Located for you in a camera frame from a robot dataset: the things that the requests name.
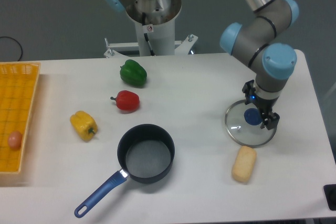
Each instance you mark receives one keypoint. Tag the beige bread loaf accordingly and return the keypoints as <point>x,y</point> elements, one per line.
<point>244,164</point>

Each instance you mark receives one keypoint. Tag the black box at table edge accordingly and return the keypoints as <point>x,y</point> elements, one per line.
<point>330,195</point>

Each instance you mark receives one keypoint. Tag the dark saucepan with blue handle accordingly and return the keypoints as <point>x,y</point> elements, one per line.
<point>145,154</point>

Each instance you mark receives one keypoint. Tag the yellow plastic basket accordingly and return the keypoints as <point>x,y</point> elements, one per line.
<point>18,88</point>

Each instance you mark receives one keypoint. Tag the brown egg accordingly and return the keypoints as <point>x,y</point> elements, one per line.
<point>15,140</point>

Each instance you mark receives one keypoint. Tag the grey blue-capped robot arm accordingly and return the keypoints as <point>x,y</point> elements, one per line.
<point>253,45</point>

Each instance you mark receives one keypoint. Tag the green bell pepper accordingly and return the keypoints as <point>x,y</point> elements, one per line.
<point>133,73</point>

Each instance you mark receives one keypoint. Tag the glass lid with blue knob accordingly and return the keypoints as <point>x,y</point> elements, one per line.
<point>243,124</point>

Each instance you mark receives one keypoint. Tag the red bell pepper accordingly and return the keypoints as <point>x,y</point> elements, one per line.
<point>126,100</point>

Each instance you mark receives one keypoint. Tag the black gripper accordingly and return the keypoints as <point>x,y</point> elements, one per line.
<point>264,102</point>

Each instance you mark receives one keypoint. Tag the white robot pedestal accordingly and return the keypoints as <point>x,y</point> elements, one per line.
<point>154,22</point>

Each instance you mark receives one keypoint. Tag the yellow bell pepper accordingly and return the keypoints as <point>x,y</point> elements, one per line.
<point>84,124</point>

